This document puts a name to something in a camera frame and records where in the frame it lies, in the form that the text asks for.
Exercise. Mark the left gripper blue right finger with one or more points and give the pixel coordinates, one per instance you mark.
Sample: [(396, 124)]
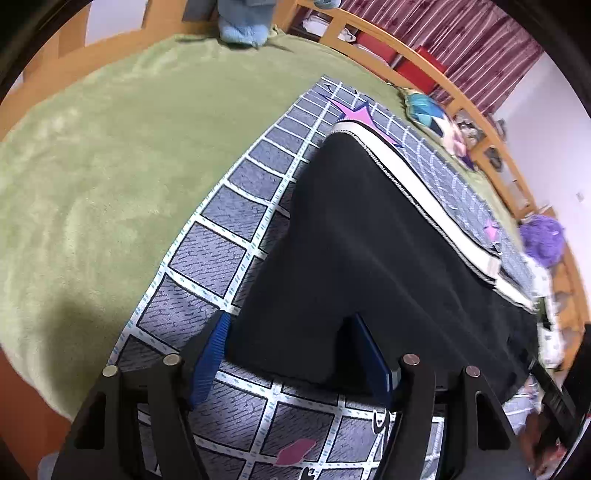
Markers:
[(381, 379)]

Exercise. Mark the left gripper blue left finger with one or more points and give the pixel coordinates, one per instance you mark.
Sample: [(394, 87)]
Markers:
[(202, 356)]

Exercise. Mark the black pants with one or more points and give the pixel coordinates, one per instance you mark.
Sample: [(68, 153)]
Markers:
[(367, 236)]

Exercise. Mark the person right hand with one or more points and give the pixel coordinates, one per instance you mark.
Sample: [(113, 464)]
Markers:
[(542, 462)]

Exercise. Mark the white dotted pillow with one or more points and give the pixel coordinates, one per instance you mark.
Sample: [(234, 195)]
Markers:
[(551, 342)]

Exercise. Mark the grey checked quilt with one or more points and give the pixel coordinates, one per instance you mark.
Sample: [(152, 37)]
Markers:
[(257, 425)]

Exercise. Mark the purple plush toy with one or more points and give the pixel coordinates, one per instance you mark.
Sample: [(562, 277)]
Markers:
[(543, 239)]

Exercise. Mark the green fleece bed sheet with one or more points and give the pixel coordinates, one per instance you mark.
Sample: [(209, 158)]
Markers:
[(97, 179)]

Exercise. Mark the colourful geometric pillow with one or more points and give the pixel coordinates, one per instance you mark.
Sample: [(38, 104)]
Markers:
[(433, 120)]

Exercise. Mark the red chair right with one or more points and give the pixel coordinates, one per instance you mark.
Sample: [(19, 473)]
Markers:
[(416, 75)]

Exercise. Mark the red chair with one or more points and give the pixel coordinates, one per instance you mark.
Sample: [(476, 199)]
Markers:
[(376, 47), (416, 75)]

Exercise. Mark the red chair left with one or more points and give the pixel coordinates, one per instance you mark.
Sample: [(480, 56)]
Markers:
[(376, 47)]

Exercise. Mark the light blue fleece garment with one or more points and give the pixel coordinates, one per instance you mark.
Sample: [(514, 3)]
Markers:
[(246, 23)]

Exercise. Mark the maroon curtain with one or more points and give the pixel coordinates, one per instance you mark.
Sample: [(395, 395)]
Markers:
[(485, 51)]

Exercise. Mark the wooden bed frame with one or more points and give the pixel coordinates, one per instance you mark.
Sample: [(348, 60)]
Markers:
[(135, 424)]

